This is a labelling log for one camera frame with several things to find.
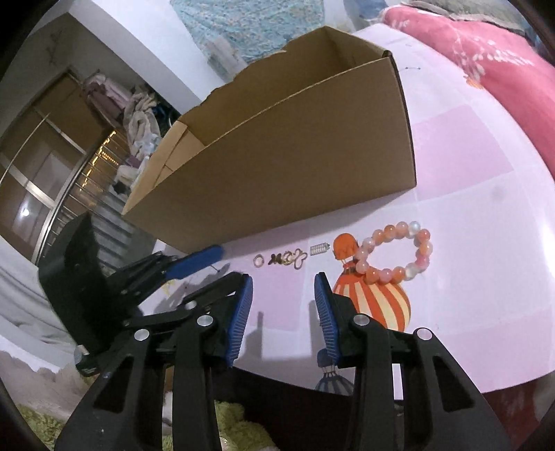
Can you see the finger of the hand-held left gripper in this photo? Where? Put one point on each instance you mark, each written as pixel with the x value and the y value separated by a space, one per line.
pixel 212 288
pixel 195 262

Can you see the hanging pink garment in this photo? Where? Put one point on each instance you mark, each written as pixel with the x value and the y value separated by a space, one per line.
pixel 104 93

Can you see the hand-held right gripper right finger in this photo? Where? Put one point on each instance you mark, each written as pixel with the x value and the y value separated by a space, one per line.
pixel 325 316

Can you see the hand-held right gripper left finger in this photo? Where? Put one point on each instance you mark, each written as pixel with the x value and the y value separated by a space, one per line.
pixel 238 321

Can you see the pile of clothes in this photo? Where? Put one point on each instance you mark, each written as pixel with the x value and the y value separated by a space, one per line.
pixel 143 125

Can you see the brown cardboard box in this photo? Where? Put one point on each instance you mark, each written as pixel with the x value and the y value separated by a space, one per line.
pixel 282 173

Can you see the green fluffy cloth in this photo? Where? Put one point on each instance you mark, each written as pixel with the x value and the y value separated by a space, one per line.
pixel 234 420

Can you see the teal floral hanging cloth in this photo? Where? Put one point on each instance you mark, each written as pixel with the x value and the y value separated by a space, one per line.
pixel 260 26

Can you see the grey patterned pillow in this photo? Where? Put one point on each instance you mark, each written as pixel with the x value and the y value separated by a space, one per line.
pixel 477 11

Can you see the small silver clip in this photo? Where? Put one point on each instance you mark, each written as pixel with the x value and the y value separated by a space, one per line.
pixel 318 249

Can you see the pink floral blanket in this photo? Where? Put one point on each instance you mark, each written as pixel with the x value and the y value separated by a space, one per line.
pixel 477 56

